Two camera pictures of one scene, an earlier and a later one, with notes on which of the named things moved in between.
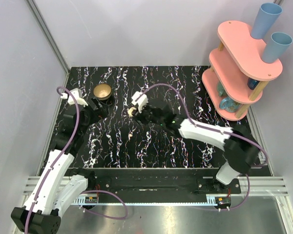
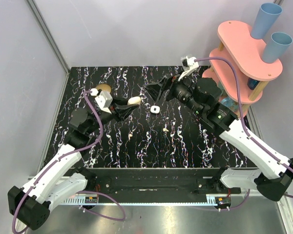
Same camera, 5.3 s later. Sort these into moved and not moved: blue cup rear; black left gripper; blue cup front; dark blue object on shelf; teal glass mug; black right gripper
Moved: black right gripper; black left gripper
Not moved: blue cup rear; blue cup front; teal glass mug; dark blue object on shelf
